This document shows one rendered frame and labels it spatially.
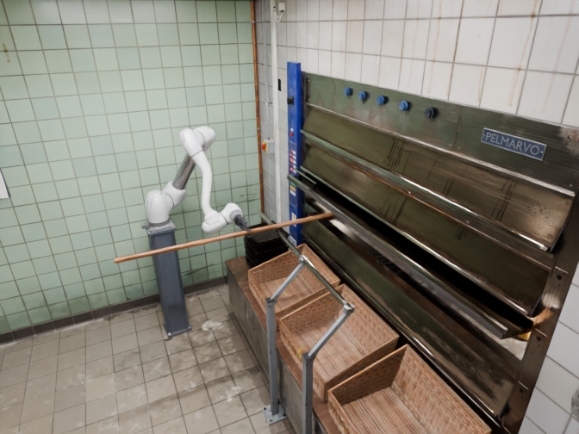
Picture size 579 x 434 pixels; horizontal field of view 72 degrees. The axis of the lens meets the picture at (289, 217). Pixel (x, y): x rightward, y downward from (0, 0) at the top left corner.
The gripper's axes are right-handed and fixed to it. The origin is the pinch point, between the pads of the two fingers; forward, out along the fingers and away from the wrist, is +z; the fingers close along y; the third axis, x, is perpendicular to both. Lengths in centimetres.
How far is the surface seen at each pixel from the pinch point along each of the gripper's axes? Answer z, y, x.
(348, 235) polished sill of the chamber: 29, 1, -56
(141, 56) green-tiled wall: -118, -99, 37
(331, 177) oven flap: 9, -31, -54
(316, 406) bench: 89, 61, -4
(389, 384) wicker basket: 95, 58, -45
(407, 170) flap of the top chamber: 78, -57, -56
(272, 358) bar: 43, 67, 3
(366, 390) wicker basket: 96, 56, -30
